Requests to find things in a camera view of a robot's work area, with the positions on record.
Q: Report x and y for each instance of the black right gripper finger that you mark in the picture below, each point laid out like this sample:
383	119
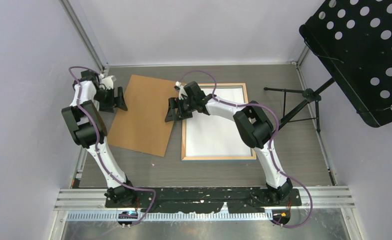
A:
185	115
172	110

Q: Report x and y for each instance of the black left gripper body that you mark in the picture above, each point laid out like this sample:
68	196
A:
106	98

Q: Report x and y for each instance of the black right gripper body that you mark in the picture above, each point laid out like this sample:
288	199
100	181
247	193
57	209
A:
186	105

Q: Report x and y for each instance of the orange flower photo print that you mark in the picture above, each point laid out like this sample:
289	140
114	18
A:
215	132

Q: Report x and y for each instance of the brown backing board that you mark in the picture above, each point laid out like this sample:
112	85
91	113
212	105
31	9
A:
142	127

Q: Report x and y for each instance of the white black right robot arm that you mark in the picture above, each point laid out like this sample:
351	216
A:
255	130

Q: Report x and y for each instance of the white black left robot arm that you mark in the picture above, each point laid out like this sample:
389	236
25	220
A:
94	93

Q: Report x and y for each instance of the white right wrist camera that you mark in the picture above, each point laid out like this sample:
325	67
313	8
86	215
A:
179	87

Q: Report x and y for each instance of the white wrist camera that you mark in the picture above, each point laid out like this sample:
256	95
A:
107	82
179	87

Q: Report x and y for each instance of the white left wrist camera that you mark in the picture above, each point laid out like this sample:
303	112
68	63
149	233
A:
107	82

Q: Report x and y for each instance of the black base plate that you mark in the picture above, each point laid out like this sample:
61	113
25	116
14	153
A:
200	200

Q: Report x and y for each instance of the aluminium front rail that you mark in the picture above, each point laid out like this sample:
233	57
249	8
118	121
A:
89	205

